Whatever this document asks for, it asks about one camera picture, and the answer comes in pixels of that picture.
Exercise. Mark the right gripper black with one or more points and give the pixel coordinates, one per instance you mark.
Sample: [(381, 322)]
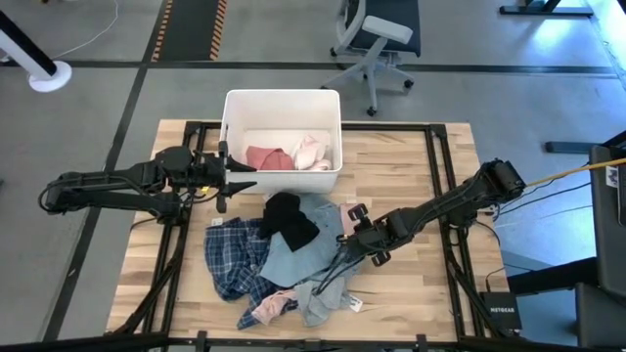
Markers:
[(371, 234)]

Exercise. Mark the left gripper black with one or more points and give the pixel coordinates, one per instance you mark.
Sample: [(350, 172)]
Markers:
[(212, 171)]

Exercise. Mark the salmon pink garment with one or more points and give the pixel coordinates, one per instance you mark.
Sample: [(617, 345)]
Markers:
[(269, 159)]

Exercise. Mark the light blue denim garment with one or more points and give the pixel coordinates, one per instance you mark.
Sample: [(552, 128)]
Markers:
[(293, 264)]

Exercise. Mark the grey-blue sweatshirt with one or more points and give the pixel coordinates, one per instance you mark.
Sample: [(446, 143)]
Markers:
[(318, 303)]

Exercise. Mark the white-pink garment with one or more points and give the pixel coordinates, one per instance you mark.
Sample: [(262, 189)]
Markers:
[(310, 151)]

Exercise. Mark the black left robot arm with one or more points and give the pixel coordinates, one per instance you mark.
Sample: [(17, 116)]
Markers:
[(98, 188)]

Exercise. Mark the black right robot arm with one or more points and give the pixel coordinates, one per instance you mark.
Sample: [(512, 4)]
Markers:
[(455, 200)]

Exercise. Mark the dusty pink garment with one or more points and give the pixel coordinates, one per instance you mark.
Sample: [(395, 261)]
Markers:
[(346, 217)]

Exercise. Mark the white woven plastic basket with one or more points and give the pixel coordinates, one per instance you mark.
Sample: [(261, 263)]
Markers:
[(235, 107)]

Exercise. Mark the small pale pink garment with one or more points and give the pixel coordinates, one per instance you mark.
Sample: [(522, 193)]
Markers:
[(271, 305)]

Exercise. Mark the black hazard-striped floor mat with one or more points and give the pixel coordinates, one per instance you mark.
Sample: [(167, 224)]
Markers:
[(188, 29)]

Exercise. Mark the white and navy office chair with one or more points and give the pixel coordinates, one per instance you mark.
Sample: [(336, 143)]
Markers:
[(386, 27)]

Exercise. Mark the black workstation stand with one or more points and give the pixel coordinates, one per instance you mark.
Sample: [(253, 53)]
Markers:
[(609, 244)]

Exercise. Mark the black aluminium table frame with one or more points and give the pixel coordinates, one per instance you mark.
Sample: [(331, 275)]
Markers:
[(381, 126)]

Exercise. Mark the black network switch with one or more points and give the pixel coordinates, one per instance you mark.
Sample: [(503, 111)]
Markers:
[(499, 310)]

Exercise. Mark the white post with round base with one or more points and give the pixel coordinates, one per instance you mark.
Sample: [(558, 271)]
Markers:
[(49, 78)]

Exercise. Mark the black desk frame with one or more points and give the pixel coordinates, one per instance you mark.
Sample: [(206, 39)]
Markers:
[(543, 10)]

